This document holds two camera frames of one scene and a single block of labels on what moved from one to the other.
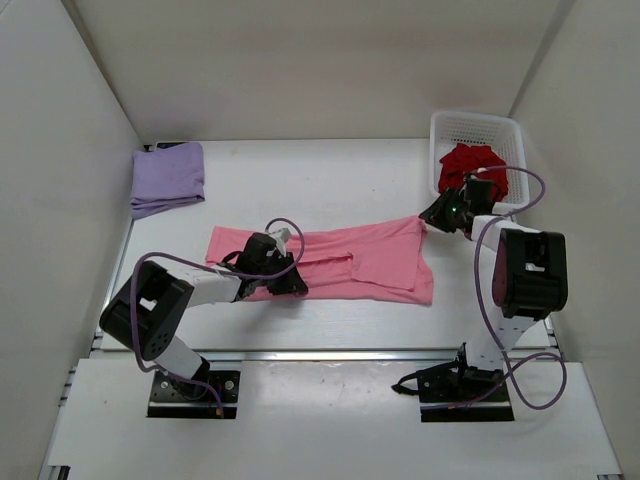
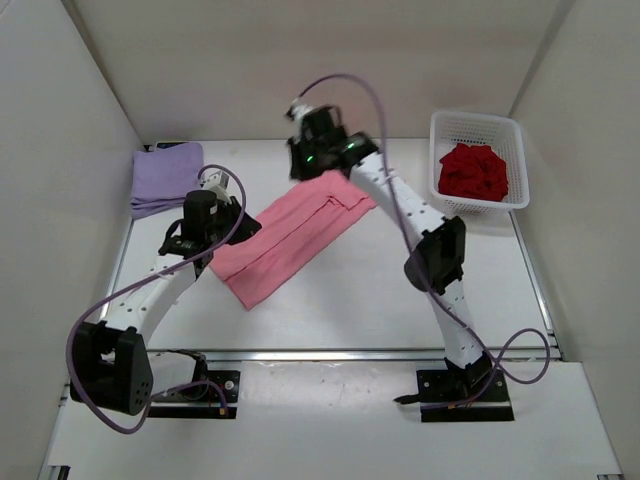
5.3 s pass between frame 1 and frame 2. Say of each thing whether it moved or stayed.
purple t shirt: stayed
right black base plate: stayed
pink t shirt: moved
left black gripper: moved
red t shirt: stayed
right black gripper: moved
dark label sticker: stayed
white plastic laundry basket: stayed
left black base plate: stayed
